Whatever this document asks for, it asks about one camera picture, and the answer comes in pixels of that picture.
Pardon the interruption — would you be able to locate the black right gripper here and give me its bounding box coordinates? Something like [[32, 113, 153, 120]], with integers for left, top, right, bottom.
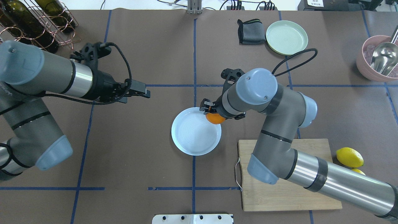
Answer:
[[199, 95, 246, 120]]

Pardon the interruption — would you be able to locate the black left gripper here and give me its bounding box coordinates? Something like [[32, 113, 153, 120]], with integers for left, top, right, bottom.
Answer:
[[91, 70, 151, 103]]

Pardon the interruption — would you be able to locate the orange fruit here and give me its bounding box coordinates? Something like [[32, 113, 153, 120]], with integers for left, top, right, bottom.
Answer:
[[205, 113, 226, 125]]

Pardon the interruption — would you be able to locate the light blue plate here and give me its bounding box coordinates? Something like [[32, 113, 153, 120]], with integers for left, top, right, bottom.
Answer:
[[171, 107, 222, 156]]

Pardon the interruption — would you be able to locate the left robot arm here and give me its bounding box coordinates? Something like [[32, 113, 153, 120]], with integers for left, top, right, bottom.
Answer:
[[1, 40, 150, 182]]

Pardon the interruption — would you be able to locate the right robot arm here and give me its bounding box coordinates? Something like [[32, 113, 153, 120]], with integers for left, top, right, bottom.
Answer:
[[200, 68, 398, 224]]

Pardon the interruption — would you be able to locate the light green plate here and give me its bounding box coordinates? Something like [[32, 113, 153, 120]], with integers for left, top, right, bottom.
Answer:
[[266, 20, 309, 56]]

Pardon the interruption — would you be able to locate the dark grey folded cloth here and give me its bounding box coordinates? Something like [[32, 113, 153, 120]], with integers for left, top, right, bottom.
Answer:
[[237, 19, 266, 45]]

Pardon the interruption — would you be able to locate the black power strip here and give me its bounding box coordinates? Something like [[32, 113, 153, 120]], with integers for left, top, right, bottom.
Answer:
[[219, 0, 278, 11]]

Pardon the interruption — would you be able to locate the dark wine bottle upper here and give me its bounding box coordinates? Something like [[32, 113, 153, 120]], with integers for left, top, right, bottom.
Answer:
[[35, 0, 76, 34]]

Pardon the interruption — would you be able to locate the dark wine bottle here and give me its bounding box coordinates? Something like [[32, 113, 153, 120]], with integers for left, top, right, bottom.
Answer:
[[35, 0, 76, 34], [1, 0, 59, 53], [0, 9, 32, 44]]

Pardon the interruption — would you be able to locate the bamboo cutting board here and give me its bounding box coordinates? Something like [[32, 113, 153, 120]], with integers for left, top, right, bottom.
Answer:
[[238, 139, 342, 212]]

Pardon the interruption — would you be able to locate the dark wine bottle middle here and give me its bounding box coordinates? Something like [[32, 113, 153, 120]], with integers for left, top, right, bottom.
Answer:
[[1, 0, 59, 53]]

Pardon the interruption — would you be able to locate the dark wine bottle lower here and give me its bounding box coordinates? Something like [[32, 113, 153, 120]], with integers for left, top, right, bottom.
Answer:
[[0, 9, 32, 44]]

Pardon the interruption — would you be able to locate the yellow lemon near board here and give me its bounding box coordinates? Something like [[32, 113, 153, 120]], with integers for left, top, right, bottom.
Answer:
[[336, 147, 364, 168]]

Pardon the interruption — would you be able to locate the pink bowl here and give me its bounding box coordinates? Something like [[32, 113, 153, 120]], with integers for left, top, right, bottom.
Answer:
[[356, 35, 398, 82]]

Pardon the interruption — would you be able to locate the yellow lemon far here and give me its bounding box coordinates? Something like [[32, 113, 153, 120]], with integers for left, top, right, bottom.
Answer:
[[351, 168, 366, 175]]

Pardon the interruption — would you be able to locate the metal scoop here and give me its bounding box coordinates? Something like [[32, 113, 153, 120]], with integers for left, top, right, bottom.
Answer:
[[370, 27, 398, 76]]

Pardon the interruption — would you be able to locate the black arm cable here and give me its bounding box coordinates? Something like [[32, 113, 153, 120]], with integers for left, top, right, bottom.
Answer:
[[40, 42, 132, 105]]

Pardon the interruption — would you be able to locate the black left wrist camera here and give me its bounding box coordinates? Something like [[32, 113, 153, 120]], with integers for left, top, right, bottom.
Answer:
[[69, 42, 111, 70]]

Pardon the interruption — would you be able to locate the aluminium frame post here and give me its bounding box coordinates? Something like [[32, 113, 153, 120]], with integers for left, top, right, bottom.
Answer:
[[187, 0, 203, 14]]

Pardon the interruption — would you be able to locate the copper wire bottle rack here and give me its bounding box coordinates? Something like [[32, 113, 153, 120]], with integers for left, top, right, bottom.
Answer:
[[19, 0, 81, 50]]

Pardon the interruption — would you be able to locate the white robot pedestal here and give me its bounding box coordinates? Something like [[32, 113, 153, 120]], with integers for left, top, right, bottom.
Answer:
[[152, 214, 234, 224]]

